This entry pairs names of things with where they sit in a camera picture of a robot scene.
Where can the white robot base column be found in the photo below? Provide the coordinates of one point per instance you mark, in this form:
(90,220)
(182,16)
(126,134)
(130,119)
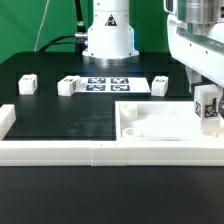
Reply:
(110,37)

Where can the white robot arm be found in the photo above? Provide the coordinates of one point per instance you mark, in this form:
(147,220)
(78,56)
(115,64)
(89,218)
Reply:
(195,30)

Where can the white square tabletop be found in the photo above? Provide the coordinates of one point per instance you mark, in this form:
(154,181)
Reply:
(161,121)

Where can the white L-shaped obstacle fence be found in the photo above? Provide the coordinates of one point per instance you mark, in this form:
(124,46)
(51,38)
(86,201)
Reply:
(104,153)

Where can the fiducial marker sheet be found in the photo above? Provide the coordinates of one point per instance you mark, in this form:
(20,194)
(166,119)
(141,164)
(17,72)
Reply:
(113,85)

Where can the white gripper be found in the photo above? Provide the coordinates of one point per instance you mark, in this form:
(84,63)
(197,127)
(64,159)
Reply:
(201,54)

